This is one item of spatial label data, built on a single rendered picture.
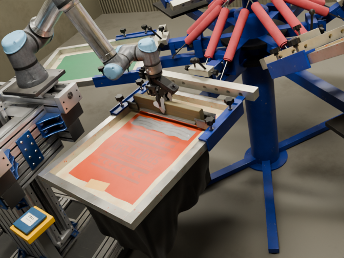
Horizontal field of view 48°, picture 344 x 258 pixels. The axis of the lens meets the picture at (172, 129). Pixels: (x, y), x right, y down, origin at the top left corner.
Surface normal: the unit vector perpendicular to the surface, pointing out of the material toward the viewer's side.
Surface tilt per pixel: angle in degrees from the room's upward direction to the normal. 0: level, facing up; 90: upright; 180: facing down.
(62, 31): 90
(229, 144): 0
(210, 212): 0
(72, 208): 0
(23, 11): 90
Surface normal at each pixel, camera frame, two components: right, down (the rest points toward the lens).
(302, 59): -0.90, 0.39
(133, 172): -0.22, -0.79
